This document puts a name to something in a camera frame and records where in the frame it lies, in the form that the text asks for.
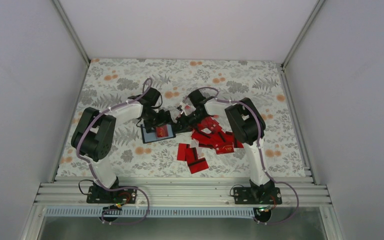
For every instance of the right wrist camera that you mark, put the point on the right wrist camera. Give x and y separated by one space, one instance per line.
185 109

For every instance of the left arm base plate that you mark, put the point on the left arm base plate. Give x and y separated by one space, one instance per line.
97 195

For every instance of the black leather card holder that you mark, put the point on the black leather card holder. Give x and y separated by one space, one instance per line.
150 137

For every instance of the red VIP card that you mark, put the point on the red VIP card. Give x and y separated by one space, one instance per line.
161 131
224 148

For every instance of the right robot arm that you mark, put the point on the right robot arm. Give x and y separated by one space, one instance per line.
247 127

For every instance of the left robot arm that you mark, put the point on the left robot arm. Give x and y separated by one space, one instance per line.
93 136

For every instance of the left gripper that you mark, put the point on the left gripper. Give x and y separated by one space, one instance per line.
162 121

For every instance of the red card far right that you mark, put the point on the red card far right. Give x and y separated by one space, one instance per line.
235 142

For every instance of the red card top centre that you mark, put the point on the red card top centre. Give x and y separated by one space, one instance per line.
209 123

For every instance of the red card left edge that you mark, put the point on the red card left edge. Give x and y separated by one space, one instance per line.
181 151

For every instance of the aluminium rail frame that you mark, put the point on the aluminium rail frame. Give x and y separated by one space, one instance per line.
185 191

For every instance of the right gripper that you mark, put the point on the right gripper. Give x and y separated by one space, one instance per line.
185 125

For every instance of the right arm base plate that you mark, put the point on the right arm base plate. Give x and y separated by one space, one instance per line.
244 196

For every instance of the red card front bottom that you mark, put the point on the red card front bottom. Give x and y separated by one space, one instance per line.
196 165

